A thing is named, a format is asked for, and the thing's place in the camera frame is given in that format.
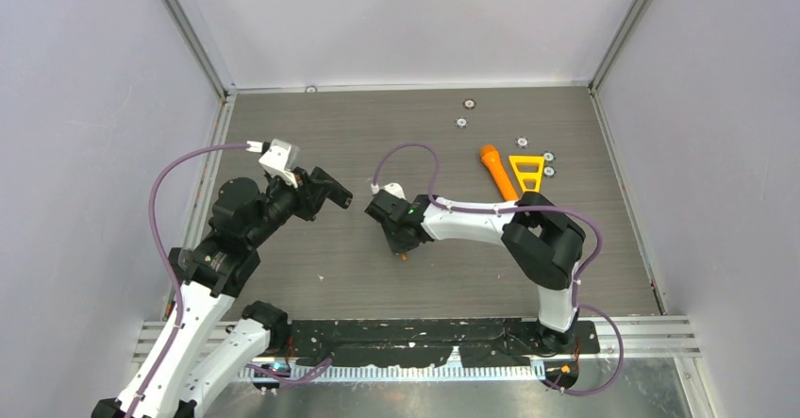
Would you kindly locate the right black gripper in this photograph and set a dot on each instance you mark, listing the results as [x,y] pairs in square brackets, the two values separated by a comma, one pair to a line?
[397,246]

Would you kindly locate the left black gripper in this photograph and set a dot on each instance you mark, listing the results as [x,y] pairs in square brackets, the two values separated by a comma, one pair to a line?
[309,194]

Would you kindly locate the black remote control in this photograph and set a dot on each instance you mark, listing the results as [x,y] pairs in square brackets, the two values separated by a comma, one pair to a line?
[327,187]

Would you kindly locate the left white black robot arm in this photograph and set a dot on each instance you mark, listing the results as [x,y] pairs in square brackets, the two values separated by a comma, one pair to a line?
[176,380]

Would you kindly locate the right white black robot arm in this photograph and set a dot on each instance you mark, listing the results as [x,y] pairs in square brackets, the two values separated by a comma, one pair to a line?
[546,244]

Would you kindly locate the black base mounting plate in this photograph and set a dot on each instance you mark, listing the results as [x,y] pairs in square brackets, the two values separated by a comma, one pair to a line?
[420,343]

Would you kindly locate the dark clear plastic box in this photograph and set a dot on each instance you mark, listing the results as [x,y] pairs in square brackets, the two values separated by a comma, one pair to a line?
[176,258]

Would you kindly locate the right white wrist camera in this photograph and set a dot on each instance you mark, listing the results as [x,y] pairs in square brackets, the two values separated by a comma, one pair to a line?
[392,188]

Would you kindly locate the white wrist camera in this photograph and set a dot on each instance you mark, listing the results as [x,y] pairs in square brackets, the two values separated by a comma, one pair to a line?
[392,188]
[279,159]

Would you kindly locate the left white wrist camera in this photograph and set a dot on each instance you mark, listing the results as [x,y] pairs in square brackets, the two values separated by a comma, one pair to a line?
[279,159]

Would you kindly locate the orange plastic handle tool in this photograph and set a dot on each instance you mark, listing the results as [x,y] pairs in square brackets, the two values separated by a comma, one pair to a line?
[491,160]

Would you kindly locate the yellow triangular plastic frame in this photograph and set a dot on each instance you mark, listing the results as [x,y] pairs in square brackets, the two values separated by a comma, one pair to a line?
[528,171]

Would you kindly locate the ribbed aluminium front rail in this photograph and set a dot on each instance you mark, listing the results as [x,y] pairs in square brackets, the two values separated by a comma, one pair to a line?
[447,372]

